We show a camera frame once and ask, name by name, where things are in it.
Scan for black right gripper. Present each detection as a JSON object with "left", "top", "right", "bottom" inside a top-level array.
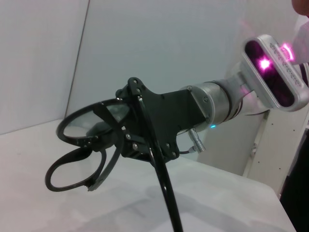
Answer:
[{"left": 85, "top": 76, "right": 210, "bottom": 165}]

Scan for black glasses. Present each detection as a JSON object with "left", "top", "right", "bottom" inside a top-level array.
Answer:
[{"left": 44, "top": 95, "right": 184, "bottom": 232}]

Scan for silver right gripper connector stub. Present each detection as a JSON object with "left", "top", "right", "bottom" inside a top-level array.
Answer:
[{"left": 188, "top": 128, "right": 206, "bottom": 148}]

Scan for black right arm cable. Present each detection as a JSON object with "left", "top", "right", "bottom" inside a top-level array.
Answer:
[{"left": 178, "top": 145, "right": 206, "bottom": 155}]

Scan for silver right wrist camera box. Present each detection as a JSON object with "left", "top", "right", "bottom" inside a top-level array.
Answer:
[{"left": 242, "top": 34, "right": 309, "bottom": 112}]

